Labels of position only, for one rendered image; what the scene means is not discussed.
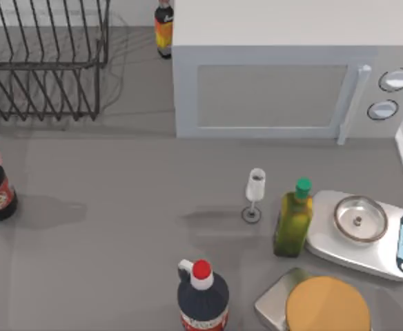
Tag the clear wine glass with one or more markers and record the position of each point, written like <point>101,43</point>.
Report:
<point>255,189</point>

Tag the green cap oil bottle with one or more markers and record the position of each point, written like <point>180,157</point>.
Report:
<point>293,224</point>

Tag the pale microwave oven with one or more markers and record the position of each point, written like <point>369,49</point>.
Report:
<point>277,55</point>

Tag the red cap dark bottle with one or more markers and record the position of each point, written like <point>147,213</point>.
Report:
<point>203,300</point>

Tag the orange label dark bottle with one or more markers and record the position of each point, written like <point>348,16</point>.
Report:
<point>163,32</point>

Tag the silver kitchen scale with bowl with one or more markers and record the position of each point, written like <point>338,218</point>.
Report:
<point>367,234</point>

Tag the small microwave knob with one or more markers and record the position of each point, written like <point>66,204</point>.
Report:
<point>382,109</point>

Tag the large microwave knob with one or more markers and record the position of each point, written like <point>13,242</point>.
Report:
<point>394,80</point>

